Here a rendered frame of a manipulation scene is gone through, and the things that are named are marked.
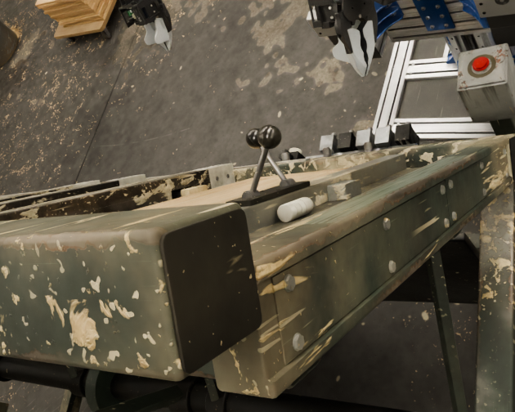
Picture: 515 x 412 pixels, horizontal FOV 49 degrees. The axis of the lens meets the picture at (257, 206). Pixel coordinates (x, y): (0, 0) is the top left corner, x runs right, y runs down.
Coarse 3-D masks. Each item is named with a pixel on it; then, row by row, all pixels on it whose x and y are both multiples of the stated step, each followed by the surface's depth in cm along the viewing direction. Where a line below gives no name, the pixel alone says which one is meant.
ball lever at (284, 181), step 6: (252, 132) 102; (246, 138) 103; (252, 138) 102; (252, 144) 102; (258, 144) 102; (270, 156) 102; (270, 162) 102; (276, 168) 102; (282, 174) 102; (282, 180) 101; (288, 180) 101
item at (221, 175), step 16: (176, 176) 155; (192, 176) 161; (208, 176) 167; (224, 176) 173; (96, 192) 133; (112, 192) 136; (128, 192) 140; (144, 192) 145; (160, 192) 150; (16, 208) 119; (32, 208) 118; (48, 208) 121; (64, 208) 124; (80, 208) 128; (96, 208) 132; (112, 208) 136; (128, 208) 140
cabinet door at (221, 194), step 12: (252, 180) 166; (264, 180) 163; (276, 180) 156; (300, 180) 145; (204, 192) 150; (216, 192) 148; (228, 192) 142; (240, 192) 137; (156, 204) 137; (168, 204) 134; (180, 204) 131; (192, 204) 127
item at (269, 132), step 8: (264, 128) 87; (272, 128) 87; (264, 136) 86; (272, 136) 86; (280, 136) 87; (264, 144) 87; (272, 144) 87; (264, 152) 89; (264, 160) 89; (256, 176) 90; (256, 184) 91; (248, 192) 91; (256, 192) 92
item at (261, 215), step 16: (384, 160) 135; (400, 160) 144; (336, 176) 115; (352, 176) 119; (368, 176) 126; (384, 176) 135; (304, 192) 102; (320, 192) 107; (256, 208) 89; (272, 208) 93; (256, 224) 88
